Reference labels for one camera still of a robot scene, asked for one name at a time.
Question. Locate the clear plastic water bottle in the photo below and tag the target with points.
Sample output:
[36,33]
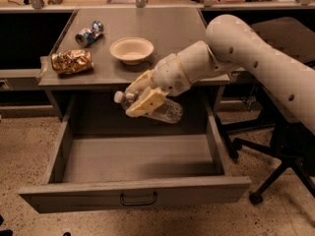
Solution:
[170,112]

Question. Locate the crushed gold can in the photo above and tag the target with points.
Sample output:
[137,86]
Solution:
[72,61]

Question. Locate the grey cabinet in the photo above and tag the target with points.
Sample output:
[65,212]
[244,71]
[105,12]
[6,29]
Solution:
[168,29]

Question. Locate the crushed blue silver can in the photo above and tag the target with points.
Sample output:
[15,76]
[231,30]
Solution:
[88,36]

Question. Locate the grey open top drawer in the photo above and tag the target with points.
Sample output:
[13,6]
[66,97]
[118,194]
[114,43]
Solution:
[100,154]

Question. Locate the black office chair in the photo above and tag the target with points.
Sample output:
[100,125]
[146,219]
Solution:
[279,141]

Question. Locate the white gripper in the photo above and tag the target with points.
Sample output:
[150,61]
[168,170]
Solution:
[169,73]

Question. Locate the beige paper bowl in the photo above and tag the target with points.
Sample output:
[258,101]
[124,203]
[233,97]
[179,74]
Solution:
[131,50]

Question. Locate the black drawer handle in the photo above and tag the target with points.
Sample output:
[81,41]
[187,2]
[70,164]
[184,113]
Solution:
[138,201]

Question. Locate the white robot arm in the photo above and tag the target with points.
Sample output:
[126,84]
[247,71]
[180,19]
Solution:
[199,62]

